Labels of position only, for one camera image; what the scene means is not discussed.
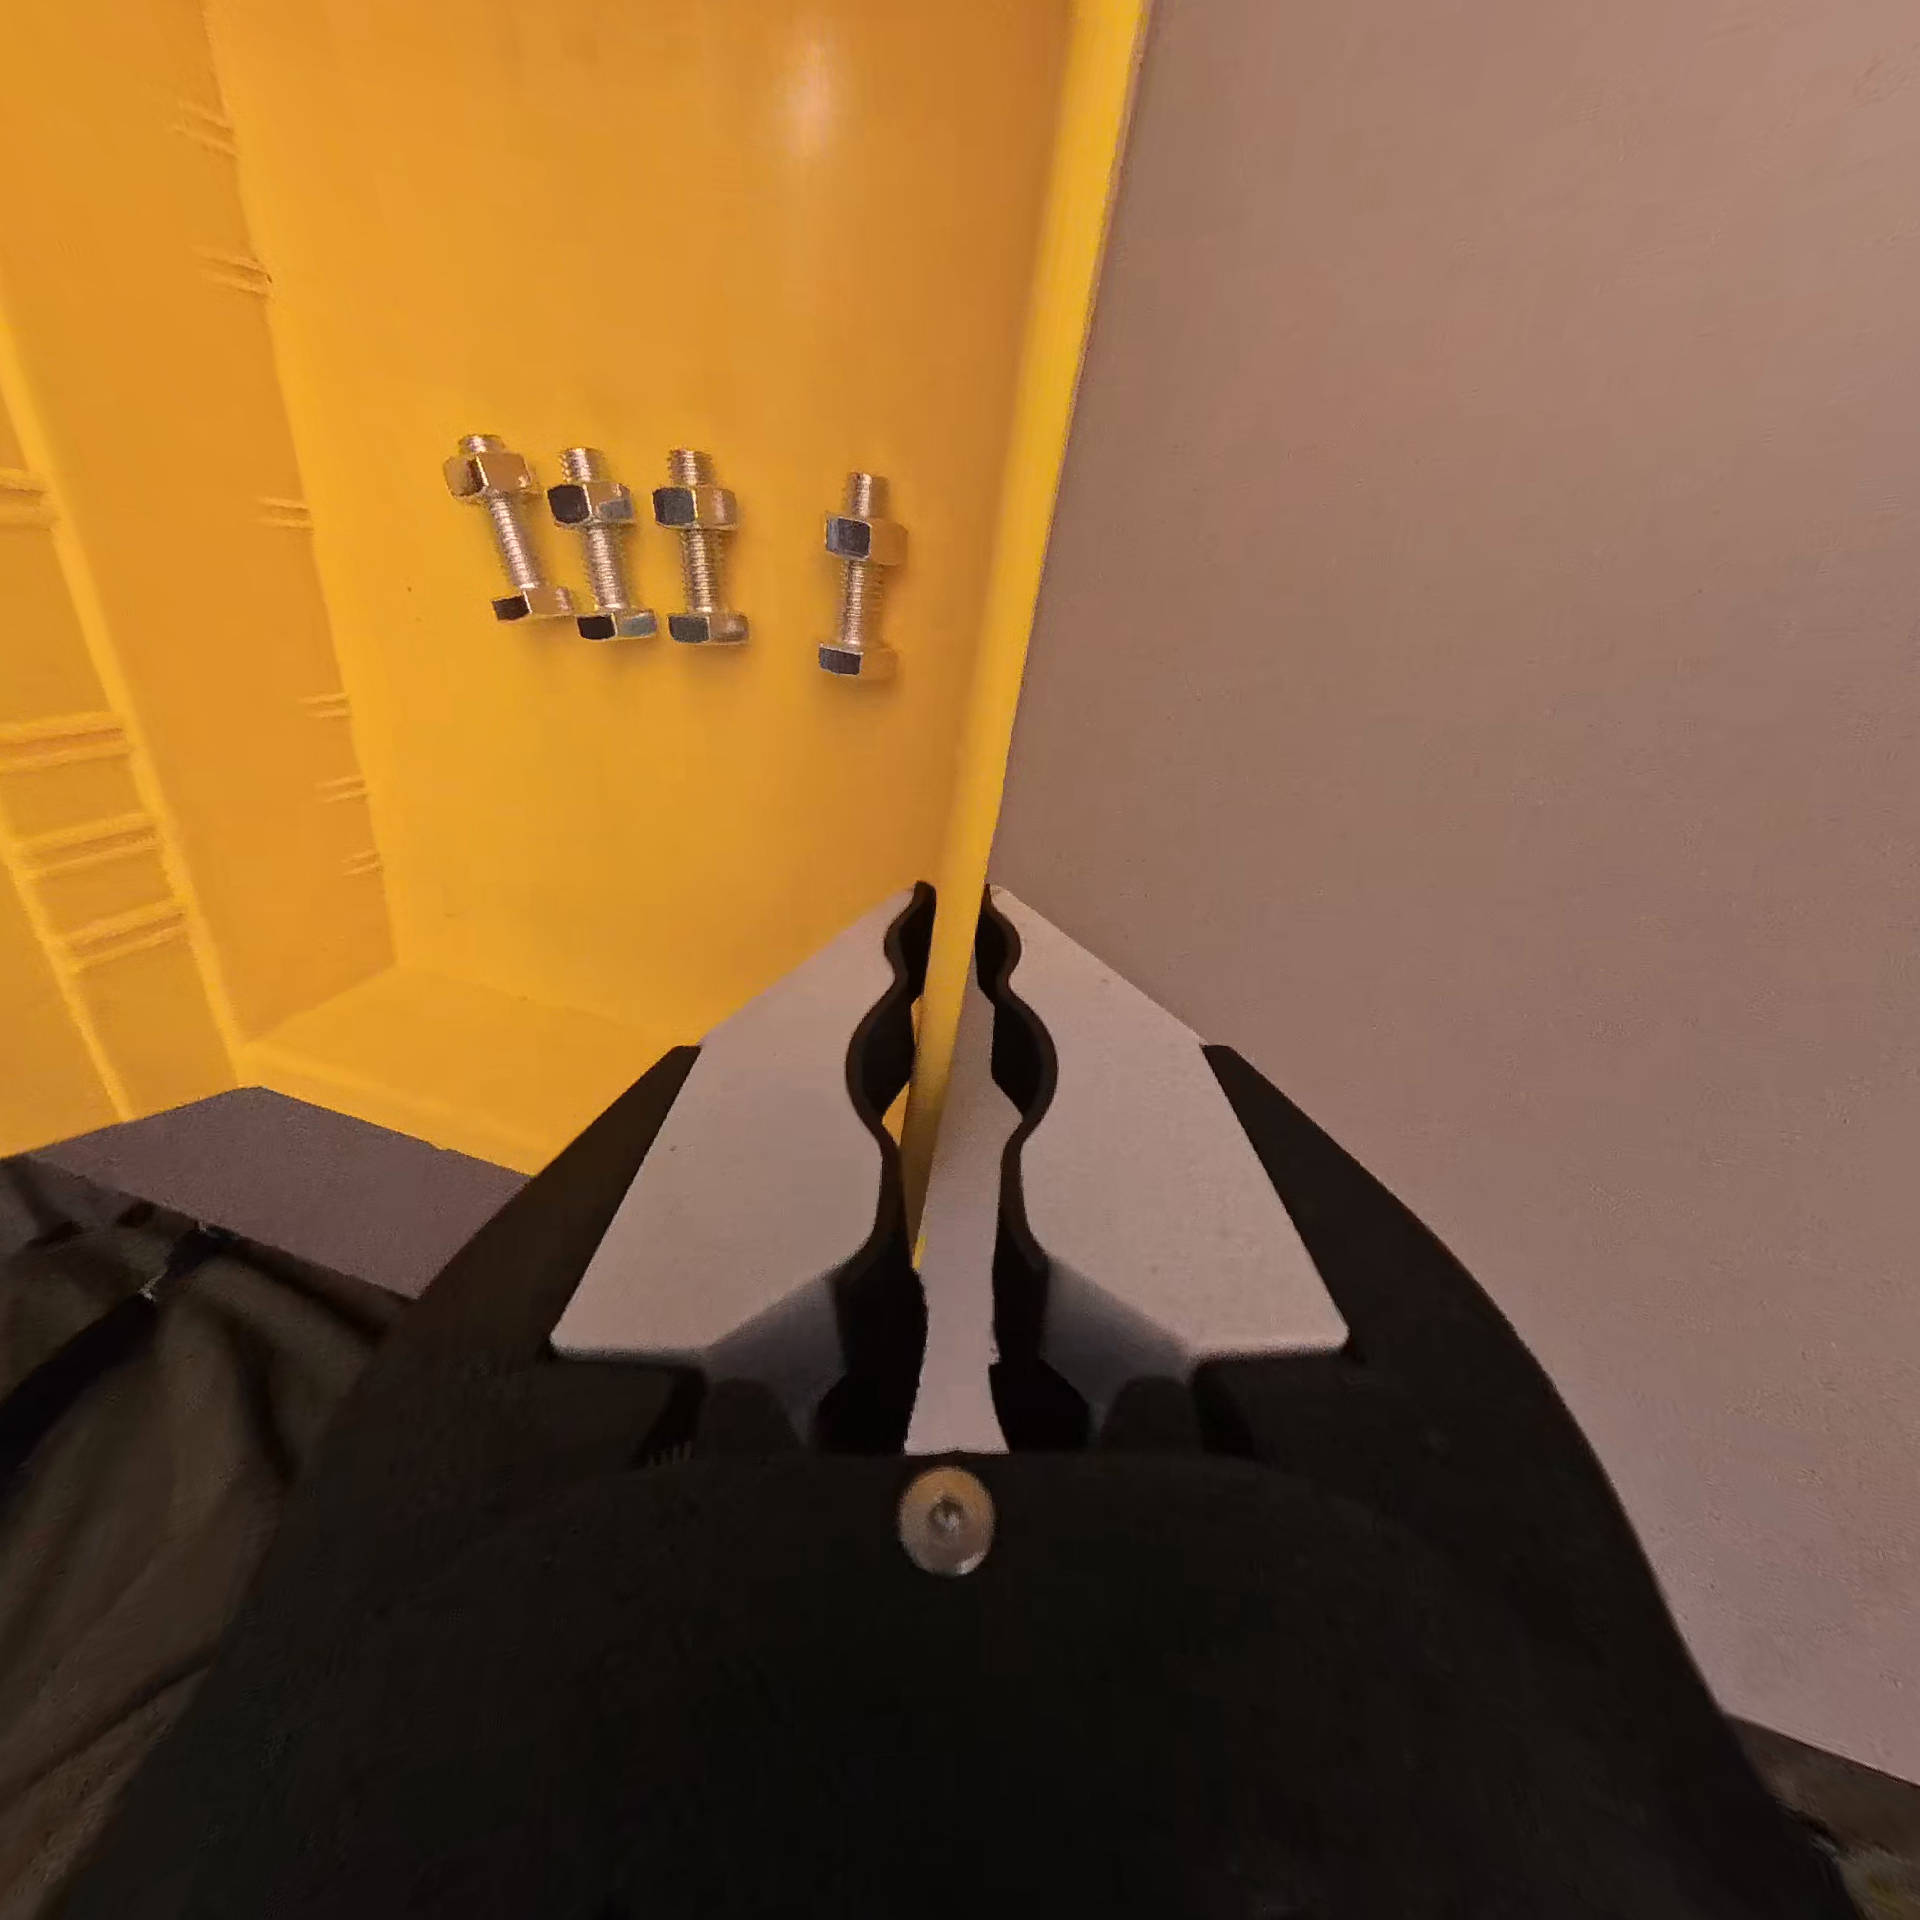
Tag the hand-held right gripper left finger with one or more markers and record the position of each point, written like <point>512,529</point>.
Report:
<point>720,1200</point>

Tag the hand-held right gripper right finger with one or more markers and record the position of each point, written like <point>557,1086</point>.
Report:
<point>1170,1200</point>

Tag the steel hex bolt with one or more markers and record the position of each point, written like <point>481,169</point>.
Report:
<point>859,603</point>
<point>608,571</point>
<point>521,548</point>
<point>699,571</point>

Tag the yellow plastic bin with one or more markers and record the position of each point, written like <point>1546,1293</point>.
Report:
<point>601,224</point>

